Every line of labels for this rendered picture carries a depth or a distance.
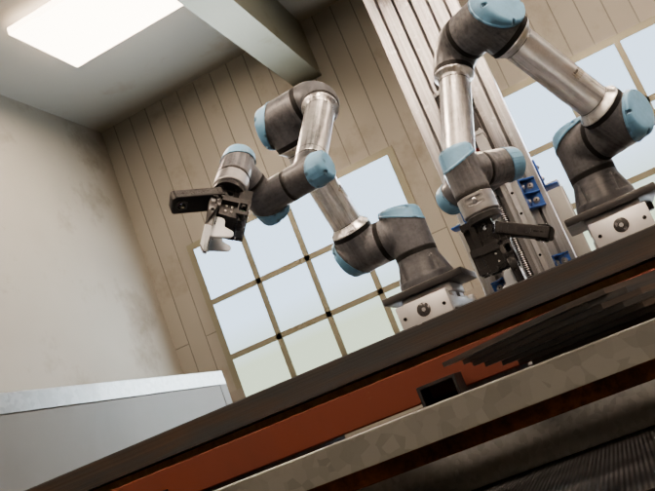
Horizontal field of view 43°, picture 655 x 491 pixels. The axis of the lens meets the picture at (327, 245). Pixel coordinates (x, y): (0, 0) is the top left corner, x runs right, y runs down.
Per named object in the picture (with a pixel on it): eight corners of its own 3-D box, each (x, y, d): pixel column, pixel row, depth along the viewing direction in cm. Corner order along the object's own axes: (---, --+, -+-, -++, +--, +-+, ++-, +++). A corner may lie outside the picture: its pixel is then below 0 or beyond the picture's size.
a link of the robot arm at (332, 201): (395, 266, 224) (288, 90, 213) (348, 288, 230) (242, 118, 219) (402, 249, 235) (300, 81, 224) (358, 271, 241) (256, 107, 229)
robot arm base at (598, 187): (581, 223, 218) (564, 189, 220) (636, 199, 214) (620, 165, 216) (578, 215, 204) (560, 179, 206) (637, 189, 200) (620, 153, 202)
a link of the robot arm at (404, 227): (427, 241, 217) (407, 194, 220) (383, 262, 222) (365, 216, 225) (442, 243, 227) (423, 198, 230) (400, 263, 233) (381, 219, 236)
